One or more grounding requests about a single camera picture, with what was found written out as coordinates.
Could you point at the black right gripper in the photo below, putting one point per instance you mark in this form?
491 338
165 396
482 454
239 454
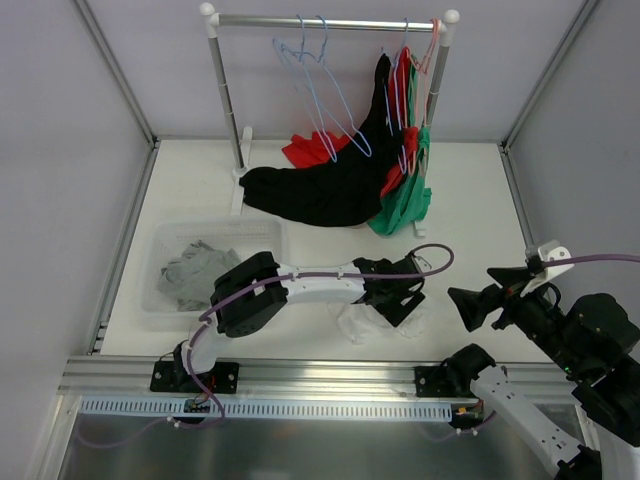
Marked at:
503 304

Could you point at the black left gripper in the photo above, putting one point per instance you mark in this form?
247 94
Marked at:
396 298

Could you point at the white tank top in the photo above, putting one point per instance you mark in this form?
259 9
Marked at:
362 324

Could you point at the grey tank top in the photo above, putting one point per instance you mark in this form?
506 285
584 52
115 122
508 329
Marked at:
189 279

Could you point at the light blue wire hanger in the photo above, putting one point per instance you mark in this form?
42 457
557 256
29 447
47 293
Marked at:
294 62

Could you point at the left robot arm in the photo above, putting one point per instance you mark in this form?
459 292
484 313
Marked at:
247 297

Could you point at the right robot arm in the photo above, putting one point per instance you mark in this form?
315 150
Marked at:
590 344

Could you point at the green tank top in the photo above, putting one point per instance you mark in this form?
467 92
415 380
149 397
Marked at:
410 202

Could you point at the black tank top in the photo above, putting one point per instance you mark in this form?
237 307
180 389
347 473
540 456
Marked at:
380 115

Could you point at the blue hanger under black top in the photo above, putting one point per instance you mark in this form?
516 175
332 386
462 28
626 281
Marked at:
395 131

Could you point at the red tank top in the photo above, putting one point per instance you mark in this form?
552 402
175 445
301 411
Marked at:
394 176

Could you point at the blue hanger under red top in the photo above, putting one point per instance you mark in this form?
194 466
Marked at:
399 82

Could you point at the black garment on table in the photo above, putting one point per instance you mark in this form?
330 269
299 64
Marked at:
344 193

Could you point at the red garment on table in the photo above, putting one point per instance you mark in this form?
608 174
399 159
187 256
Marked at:
308 152

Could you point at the white plastic perforated basket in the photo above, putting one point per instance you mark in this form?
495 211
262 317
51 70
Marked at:
246 235

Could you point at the white clothes rack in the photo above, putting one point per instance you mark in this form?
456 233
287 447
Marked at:
261 109

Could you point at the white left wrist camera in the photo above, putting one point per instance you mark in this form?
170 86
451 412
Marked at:
421 263

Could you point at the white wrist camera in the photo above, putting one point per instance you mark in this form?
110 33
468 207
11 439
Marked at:
421 263
545 262

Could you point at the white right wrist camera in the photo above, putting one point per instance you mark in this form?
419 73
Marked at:
545 262

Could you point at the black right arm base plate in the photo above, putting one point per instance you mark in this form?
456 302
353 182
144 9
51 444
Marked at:
444 381

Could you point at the pink wire hanger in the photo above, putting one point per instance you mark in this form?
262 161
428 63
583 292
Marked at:
429 72

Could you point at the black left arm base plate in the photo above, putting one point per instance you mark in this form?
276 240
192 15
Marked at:
169 376

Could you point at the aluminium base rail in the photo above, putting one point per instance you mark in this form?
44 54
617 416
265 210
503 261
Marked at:
302 379

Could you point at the white slotted cable duct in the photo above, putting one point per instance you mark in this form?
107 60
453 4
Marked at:
268 409

